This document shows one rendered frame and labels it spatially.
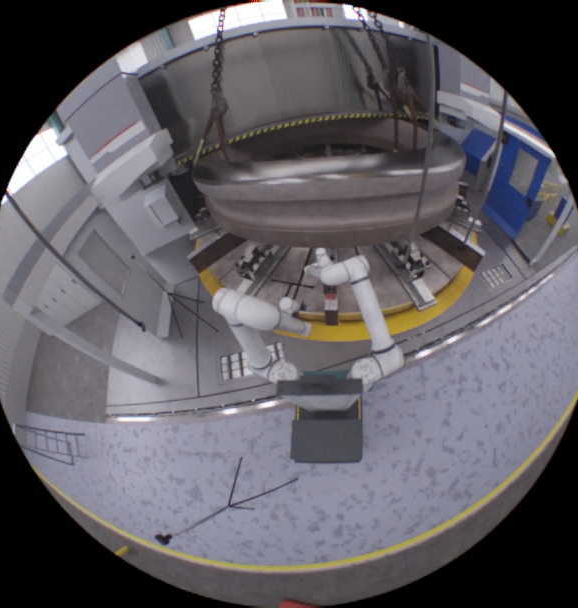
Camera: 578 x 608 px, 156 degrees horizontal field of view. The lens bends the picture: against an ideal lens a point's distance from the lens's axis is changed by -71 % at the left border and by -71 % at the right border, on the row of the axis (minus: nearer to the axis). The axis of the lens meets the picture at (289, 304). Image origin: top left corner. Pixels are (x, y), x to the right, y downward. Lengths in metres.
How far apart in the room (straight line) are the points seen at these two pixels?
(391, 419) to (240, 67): 6.05
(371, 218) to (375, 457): 2.70
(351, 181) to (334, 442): 2.22
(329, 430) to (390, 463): 1.20
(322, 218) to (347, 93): 3.60
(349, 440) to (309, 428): 0.33
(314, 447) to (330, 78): 5.76
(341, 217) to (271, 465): 2.97
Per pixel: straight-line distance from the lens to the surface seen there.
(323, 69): 5.17
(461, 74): 5.35
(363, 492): 2.78
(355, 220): 2.45
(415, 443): 2.80
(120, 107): 3.73
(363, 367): 1.26
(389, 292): 2.87
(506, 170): 6.25
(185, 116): 4.91
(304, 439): 1.78
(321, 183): 2.07
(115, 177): 3.46
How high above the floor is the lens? 2.60
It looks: 56 degrees down
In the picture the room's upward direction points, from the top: 21 degrees counter-clockwise
